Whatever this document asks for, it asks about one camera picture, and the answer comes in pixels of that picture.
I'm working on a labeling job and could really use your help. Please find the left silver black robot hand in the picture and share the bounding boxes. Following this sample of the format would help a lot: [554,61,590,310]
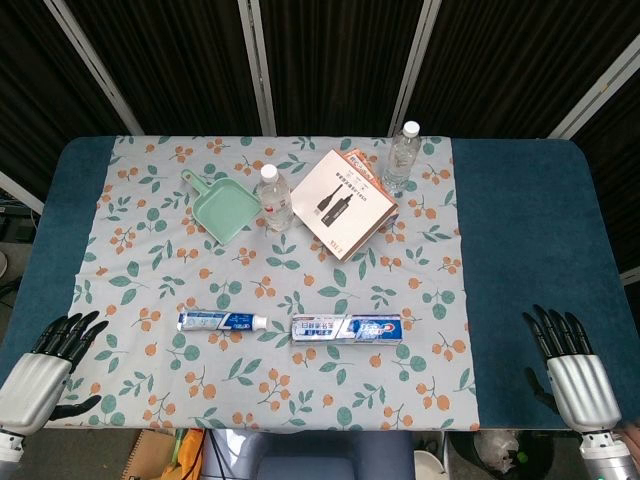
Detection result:
[0,309,110,437]

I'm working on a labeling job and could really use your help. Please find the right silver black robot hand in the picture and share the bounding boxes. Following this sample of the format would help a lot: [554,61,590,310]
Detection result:
[522,304,624,432]

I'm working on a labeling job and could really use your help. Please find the blue white toothpaste tube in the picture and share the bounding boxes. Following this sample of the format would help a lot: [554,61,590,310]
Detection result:
[178,310,269,334]

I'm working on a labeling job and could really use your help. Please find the blue white toothpaste box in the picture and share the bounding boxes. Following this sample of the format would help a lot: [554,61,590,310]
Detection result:
[290,313,404,346]

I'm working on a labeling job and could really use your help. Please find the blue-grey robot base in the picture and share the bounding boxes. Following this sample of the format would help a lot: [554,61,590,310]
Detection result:
[202,428,416,480]

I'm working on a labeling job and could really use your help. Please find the orange plastic bag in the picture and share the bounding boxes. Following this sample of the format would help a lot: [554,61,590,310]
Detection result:
[172,428,206,480]

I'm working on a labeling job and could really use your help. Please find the white cup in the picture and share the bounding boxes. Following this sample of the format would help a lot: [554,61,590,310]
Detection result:
[412,449,447,477]

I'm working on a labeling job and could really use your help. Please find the floral leaf print tablecloth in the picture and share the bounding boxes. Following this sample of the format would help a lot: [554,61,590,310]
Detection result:
[47,133,482,434]

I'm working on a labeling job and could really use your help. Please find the mint green plastic dustpan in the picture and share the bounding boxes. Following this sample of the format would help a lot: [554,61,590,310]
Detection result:
[180,168,264,247]

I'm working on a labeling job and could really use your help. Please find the water bottle with white label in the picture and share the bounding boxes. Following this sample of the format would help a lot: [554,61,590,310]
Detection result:
[382,120,420,194]

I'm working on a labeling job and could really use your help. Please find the water bottle with red label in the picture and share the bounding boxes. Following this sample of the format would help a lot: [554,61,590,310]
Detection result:
[258,163,294,232]

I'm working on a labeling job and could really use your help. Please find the colourful printed carton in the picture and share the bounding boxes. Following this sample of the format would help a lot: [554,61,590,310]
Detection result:
[343,146,401,231]

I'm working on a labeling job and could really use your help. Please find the white partition frame post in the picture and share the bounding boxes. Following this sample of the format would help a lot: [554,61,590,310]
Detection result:
[43,0,145,136]
[549,49,640,140]
[387,0,442,136]
[237,0,279,136]

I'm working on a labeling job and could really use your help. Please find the white cable product box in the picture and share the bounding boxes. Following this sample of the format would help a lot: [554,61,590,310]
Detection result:
[290,148,400,262]

